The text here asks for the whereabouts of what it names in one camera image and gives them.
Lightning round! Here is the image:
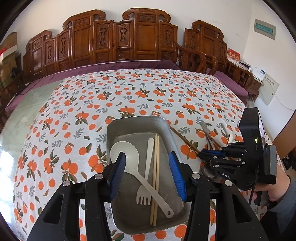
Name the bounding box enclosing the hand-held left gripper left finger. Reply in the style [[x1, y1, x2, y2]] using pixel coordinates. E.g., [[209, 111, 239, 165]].
[[26, 152, 126, 241]]

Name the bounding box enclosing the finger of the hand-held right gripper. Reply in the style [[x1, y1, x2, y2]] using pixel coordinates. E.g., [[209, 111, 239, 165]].
[[200, 153, 247, 168], [199, 142, 248, 157]]

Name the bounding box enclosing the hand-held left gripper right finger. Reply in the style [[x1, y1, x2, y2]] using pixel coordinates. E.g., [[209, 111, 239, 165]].
[[168, 152, 270, 241]]

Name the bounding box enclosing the metal spoon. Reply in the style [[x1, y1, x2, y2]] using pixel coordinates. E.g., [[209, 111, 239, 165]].
[[200, 120, 219, 183]]

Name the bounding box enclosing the white plastic ladle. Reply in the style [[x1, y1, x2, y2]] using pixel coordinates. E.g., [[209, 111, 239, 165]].
[[110, 141, 174, 219]]

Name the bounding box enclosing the white plastic fork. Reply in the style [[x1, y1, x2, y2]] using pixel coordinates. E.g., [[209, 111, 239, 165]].
[[136, 138, 155, 205]]

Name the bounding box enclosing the metal rectangular tray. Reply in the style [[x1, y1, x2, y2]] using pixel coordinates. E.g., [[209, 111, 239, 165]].
[[106, 116, 192, 234]]

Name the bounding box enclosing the person's right forearm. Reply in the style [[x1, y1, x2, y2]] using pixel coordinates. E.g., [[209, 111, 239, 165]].
[[268, 183, 296, 223]]

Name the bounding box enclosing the person's right hand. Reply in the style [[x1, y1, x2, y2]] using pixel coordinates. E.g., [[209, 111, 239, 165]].
[[267, 171, 291, 209]]

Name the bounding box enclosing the orange fruit print tablecloth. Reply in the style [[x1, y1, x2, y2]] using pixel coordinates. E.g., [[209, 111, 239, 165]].
[[13, 68, 285, 241]]

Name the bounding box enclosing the short purple seat cushion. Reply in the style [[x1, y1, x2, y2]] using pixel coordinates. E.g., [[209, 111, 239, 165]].
[[206, 68, 249, 98]]

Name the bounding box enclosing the wooden side table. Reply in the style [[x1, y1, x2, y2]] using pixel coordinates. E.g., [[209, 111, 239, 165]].
[[240, 62, 264, 100]]

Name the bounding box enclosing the white telephone device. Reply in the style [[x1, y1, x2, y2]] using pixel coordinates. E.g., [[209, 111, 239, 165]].
[[252, 67, 266, 80]]

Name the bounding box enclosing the red card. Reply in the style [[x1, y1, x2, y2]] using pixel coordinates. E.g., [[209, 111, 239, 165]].
[[228, 48, 241, 61]]

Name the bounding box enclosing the carved wooden armchair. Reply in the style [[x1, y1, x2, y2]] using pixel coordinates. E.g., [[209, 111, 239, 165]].
[[176, 20, 255, 93]]

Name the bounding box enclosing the long purple seat cushion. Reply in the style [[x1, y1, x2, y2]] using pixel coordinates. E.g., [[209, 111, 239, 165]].
[[6, 59, 182, 112]]

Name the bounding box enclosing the carved wooden sofa bench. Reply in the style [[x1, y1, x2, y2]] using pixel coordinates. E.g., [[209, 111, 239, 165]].
[[22, 8, 219, 84]]

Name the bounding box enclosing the wooden armchair with boxes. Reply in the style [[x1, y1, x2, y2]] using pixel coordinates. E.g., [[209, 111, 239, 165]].
[[0, 70, 26, 112]]

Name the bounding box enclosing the stack of cardboard boxes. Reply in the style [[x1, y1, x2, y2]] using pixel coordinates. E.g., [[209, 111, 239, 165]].
[[0, 50, 21, 86]]

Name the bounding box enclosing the brown cardboard box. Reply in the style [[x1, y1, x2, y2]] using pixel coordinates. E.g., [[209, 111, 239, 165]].
[[0, 31, 18, 50]]

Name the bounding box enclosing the white wall panel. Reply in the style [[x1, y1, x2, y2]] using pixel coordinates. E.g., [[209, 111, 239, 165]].
[[258, 72, 280, 106]]

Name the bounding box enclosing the wall electrical box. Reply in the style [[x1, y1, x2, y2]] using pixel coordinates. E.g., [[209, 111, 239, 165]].
[[253, 19, 277, 41]]

